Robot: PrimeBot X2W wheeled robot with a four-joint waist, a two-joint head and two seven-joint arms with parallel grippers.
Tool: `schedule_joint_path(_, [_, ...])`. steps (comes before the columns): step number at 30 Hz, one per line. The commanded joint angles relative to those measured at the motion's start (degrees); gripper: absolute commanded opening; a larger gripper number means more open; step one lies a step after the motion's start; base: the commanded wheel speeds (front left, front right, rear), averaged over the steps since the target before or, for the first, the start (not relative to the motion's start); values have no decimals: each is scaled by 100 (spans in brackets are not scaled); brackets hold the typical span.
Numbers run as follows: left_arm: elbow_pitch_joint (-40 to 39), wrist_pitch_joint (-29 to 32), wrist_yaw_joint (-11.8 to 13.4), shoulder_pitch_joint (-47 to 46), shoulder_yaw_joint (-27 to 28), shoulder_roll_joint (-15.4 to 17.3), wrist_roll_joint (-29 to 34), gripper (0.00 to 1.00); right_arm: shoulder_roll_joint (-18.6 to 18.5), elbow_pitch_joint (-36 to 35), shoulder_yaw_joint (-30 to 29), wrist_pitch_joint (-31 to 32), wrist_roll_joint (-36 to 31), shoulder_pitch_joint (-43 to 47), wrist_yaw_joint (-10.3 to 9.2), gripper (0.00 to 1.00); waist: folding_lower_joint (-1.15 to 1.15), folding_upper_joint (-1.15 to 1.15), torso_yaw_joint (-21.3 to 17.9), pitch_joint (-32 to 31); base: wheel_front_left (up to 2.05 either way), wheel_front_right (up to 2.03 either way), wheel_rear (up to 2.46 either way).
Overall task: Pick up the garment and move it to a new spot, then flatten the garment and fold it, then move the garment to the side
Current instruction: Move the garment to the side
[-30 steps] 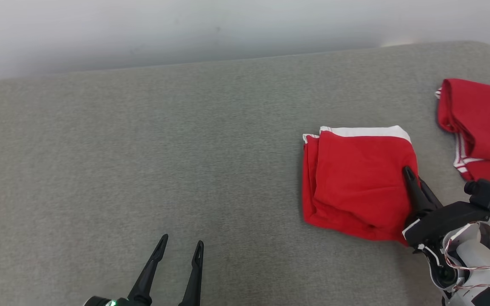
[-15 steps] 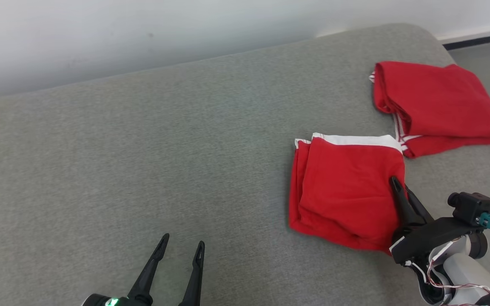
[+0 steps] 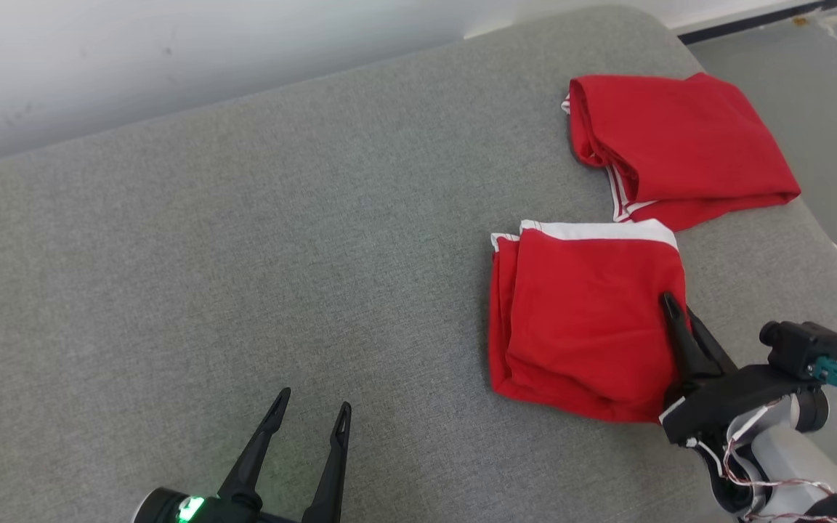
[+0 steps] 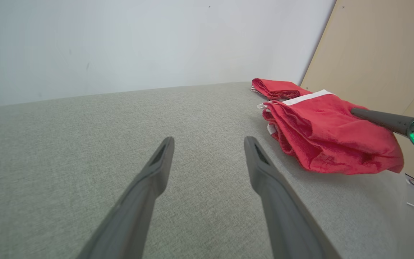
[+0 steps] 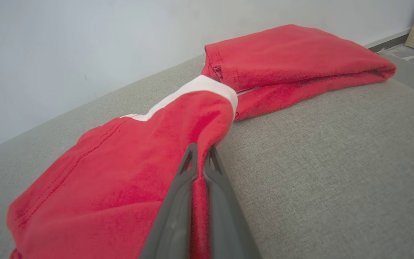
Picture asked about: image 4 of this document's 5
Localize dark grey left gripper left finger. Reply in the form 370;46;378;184
76;136;175;259

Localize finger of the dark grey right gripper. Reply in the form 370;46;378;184
351;107;414;136

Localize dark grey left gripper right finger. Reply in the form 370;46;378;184
244;136;342;259

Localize red Bulls shorts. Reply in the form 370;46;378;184
263;90;404;175

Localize red Bulls jersey white sleeves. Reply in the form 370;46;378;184
251;78;312;101

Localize beige wooden board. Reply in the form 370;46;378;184
300;0;414;191

